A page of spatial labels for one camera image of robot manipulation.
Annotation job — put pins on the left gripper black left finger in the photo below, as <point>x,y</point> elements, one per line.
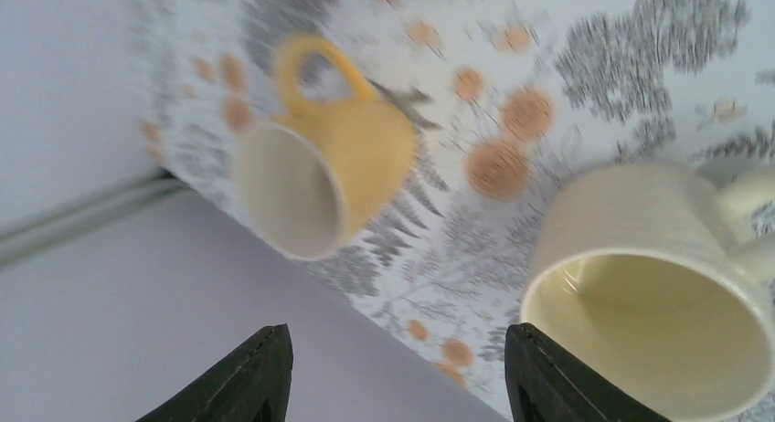
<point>251,383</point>

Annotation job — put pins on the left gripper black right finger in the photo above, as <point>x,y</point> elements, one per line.
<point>545,382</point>

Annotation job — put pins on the cream white mug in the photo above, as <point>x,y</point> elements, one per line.
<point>654,277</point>

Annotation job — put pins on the yellow mug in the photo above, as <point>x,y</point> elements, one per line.
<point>311,179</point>

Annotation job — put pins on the floral patterned table mat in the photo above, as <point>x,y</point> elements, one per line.
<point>509,99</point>

